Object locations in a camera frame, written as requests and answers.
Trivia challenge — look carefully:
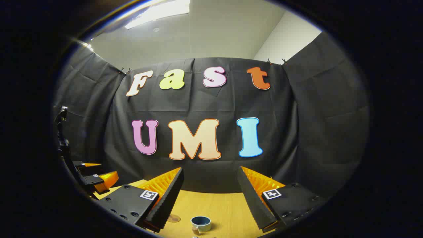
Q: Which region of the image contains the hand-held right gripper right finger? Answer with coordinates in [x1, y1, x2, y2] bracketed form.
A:
[237, 166, 328, 231]

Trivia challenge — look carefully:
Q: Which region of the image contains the blue cup with wooden handle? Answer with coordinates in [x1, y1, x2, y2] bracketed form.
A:
[190, 216, 212, 236]

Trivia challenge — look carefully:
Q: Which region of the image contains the ceiling light panel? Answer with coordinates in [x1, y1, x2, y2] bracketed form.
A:
[124, 0, 191, 30]

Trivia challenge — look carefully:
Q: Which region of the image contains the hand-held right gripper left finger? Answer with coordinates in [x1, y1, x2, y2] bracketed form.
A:
[97, 167, 185, 233]

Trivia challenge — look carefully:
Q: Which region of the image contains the black backdrop cloth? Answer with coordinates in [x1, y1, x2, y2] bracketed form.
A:
[53, 31, 370, 200]

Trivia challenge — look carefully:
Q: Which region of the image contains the wooden desktop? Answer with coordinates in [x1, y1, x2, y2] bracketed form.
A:
[94, 179, 279, 238]

